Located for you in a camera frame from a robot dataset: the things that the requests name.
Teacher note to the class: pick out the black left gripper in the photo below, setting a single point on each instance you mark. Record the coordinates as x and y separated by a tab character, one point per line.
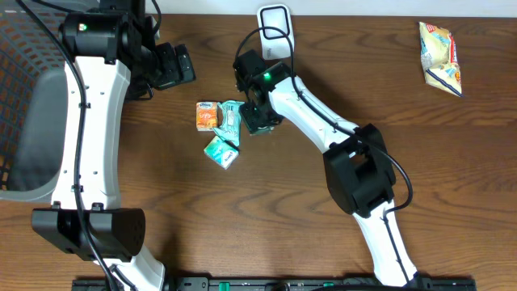
176	72

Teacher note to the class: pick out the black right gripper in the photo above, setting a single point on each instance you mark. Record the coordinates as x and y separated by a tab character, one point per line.
250	122

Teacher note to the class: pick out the teal snack wrapper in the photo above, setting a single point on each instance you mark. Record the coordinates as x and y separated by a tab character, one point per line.
229	130

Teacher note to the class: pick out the small orange snack packet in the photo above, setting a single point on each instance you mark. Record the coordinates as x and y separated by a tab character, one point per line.
206	116

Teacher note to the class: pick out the teal tissue pack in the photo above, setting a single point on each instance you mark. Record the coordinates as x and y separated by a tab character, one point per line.
221	152

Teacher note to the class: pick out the large orange wipes pack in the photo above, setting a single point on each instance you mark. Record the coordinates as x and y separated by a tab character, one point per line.
439	59

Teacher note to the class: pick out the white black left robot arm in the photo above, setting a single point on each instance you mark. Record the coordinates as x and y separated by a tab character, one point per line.
111	56

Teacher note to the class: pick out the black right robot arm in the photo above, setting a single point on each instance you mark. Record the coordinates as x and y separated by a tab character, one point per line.
360	173

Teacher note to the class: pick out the white barcode scanner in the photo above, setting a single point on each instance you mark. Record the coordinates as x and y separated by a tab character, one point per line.
274	44

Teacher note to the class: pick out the grey plastic mesh basket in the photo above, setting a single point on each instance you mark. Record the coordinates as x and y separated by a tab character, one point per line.
33	99

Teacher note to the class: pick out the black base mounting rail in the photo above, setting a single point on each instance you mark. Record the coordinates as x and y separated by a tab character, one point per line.
351	283

